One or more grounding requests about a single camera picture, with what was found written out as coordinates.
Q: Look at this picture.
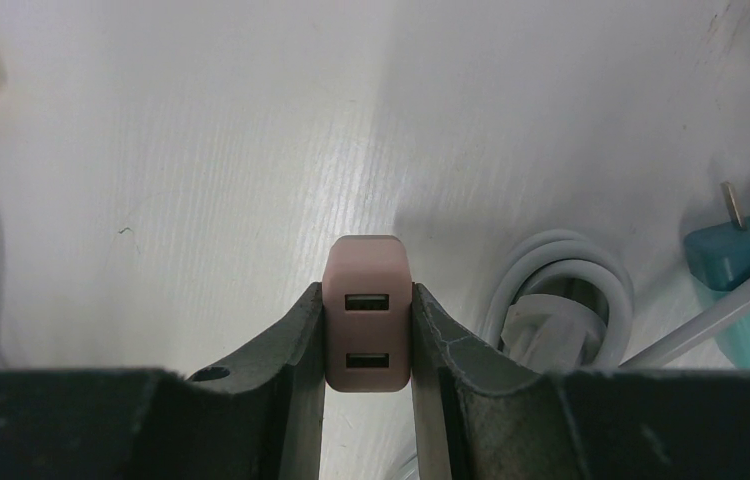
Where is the white strip coiled cable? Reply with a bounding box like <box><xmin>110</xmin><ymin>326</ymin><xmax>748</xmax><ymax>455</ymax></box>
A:
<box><xmin>388</xmin><ymin>228</ymin><xmax>750</xmax><ymax>480</ymax></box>

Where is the pink USB charger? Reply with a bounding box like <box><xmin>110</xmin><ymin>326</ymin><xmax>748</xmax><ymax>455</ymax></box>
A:
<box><xmin>322</xmin><ymin>235</ymin><xmax>413</xmax><ymax>393</ymax></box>

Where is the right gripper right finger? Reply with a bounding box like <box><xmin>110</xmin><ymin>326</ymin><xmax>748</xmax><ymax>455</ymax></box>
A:
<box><xmin>412</xmin><ymin>284</ymin><xmax>750</xmax><ymax>479</ymax></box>

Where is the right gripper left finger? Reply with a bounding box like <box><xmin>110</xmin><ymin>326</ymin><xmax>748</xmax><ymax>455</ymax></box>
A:
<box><xmin>0</xmin><ymin>283</ymin><xmax>325</xmax><ymax>479</ymax></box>

